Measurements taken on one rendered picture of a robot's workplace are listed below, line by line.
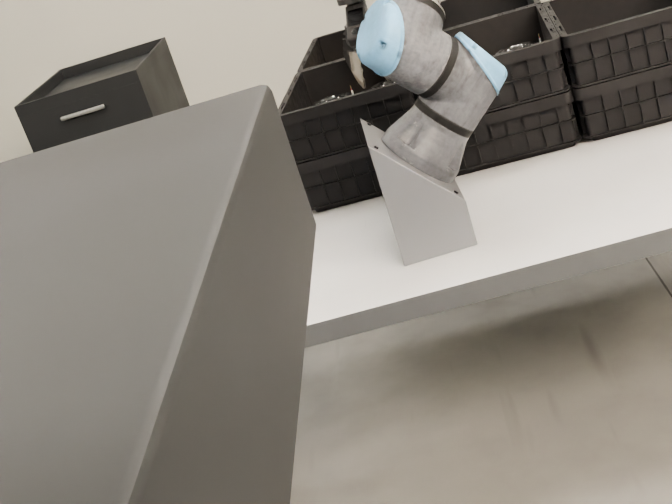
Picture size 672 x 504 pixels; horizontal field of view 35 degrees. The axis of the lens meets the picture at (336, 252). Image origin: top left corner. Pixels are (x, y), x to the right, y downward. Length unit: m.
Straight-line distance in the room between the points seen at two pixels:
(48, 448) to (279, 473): 0.07
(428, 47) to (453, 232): 0.32
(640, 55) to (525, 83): 0.23
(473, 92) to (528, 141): 0.39
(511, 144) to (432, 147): 0.39
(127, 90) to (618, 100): 1.97
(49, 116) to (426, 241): 2.17
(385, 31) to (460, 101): 0.19
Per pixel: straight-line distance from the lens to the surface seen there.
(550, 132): 2.22
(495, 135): 2.22
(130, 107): 3.73
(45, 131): 3.83
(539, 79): 2.19
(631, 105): 2.22
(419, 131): 1.86
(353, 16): 2.43
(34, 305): 0.23
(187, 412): 0.18
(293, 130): 2.23
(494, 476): 2.51
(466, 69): 1.85
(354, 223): 2.15
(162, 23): 5.76
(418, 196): 1.83
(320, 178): 2.25
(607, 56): 2.19
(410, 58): 1.80
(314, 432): 2.89
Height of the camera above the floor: 1.42
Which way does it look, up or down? 21 degrees down
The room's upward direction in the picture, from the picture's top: 18 degrees counter-clockwise
